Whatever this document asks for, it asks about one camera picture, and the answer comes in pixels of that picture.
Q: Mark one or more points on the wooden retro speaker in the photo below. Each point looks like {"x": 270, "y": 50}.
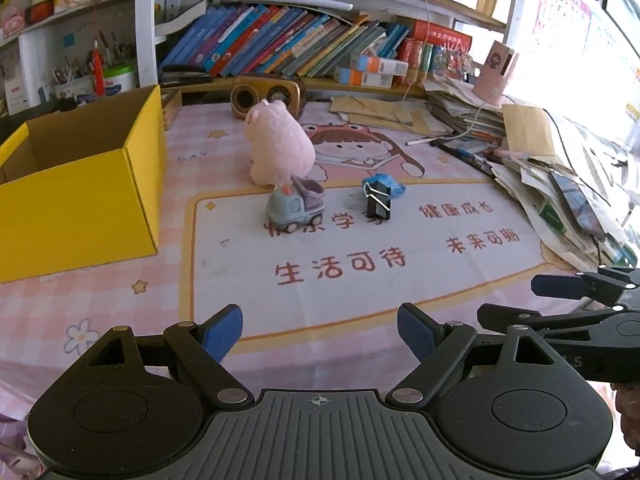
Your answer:
{"x": 250, "y": 89}

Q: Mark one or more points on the grey purple toy truck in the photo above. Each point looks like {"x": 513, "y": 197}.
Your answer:
{"x": 297, "y": 204}

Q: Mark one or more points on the orange white box upper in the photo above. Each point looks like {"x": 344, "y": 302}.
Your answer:
{"x": 385, "y": 66}

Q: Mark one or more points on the orange white box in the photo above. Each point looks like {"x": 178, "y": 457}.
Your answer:
{"x": 385, "y": 66}
{"x": 345, "y": 75}

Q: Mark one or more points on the green lid white jar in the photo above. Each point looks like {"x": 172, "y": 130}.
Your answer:
{"x": 120, "y": 78}

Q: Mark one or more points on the stack of papers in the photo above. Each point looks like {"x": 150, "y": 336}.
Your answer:
{"x": 579, "y": 191}

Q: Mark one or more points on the row of leaning books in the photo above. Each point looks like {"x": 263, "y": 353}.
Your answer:
{"x": 298, "y": 41}

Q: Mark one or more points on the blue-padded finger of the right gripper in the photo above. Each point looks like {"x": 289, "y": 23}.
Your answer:
{"x": 606, "y": 324}
{"x": 608, "y": 285}

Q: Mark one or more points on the pink checkered tablecloth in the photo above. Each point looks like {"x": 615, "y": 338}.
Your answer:
{"x": 319, "y": 304}

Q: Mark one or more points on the blue plastic bag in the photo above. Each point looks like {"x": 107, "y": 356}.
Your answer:
{"x": 395, "y": 188}

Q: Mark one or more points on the yellow cardboard box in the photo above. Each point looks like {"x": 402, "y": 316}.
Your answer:
{"x": 83, "y": 188}

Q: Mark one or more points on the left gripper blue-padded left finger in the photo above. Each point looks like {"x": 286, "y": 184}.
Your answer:
{"x": 196, "y": 352}

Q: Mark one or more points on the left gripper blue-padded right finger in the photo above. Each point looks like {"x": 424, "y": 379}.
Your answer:
{"x": 441, "y": 350}

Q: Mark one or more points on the orange white box lower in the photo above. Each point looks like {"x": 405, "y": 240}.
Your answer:
{"x": 345, "y": 75}

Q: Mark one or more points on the black binder clip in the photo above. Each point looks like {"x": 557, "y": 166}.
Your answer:
{"x": 379, "y": 201}

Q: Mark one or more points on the pink phone holder cup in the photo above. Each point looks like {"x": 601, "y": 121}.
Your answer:
{"x": 495, "y": 73}

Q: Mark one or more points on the person's right hand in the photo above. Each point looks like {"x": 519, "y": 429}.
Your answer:
{"x": 627, "y": 403}

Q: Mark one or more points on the red bottle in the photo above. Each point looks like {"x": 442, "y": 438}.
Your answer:
{"x": 98, "y": 72}

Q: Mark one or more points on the pink plush pig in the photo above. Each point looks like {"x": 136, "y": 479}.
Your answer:
{"x": 280, "y": 148}

